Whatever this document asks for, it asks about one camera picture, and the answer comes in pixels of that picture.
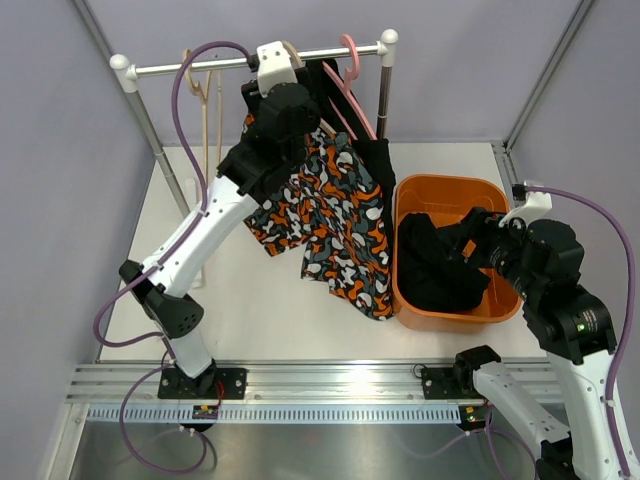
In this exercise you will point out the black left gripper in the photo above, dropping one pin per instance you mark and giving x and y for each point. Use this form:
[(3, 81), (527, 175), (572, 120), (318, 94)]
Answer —
[(250, 94)]

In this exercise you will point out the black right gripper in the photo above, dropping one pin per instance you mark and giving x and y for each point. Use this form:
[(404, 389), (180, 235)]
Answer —
[(481, 225)]

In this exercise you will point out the black shorts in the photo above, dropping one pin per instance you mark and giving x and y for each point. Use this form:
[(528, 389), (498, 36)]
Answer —
[(342, 117), (446, 286)]

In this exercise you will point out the beige wooden hanger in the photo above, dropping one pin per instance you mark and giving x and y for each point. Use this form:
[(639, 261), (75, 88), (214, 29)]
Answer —
[(295, 55), (210, 89)]

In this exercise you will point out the orange camouflage shorts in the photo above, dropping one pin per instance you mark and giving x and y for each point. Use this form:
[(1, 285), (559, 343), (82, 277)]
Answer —
[(337, 207)]

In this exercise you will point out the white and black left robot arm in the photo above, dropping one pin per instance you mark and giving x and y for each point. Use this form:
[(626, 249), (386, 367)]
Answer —
[(272, 148)]

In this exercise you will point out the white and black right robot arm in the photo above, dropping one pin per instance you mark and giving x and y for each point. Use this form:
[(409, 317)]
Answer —
[(541, 262)]

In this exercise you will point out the pink plastic hanger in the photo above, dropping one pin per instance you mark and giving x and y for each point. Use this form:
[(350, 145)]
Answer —
[(344, 84)]

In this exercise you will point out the orange plastic laundry basket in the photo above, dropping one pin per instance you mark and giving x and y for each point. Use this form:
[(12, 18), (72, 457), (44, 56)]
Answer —
[(447, 199)]

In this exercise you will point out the white and steel clothes rack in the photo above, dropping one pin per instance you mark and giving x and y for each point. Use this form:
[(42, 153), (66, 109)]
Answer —
[(150, 125)]

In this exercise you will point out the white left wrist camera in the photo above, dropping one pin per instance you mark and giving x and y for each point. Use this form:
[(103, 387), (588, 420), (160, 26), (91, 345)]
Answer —
[(275, 67)]

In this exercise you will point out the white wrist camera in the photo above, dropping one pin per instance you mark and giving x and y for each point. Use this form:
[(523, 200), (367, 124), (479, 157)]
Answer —
[(275, 67), (532, 204)]

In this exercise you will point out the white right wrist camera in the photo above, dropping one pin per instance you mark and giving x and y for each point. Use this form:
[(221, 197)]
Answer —
[(532, 204)]

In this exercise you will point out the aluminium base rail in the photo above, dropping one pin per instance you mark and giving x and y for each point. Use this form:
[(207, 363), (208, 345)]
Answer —
[(285, 383)]

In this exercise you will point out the white slotted cable duct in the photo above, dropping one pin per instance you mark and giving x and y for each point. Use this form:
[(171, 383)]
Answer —
[(281, 414)]

